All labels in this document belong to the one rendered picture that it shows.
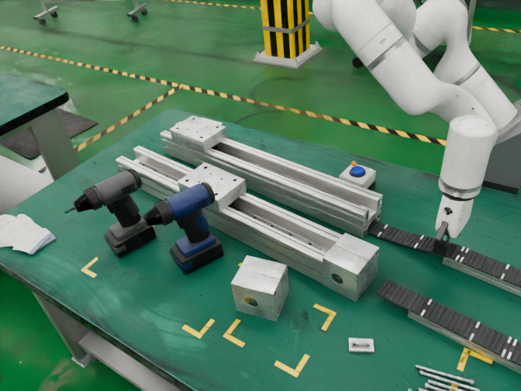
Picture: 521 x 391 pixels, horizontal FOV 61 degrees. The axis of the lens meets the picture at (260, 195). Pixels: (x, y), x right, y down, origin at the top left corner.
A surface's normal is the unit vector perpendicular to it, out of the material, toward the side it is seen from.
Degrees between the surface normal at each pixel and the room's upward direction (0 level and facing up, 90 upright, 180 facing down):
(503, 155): 90
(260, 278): 0
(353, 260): 0
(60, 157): 90
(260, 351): 0
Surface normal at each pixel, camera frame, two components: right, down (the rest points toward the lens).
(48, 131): 0.82, 0.29
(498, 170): -0.54, 0.56
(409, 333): -0.10, -0.78
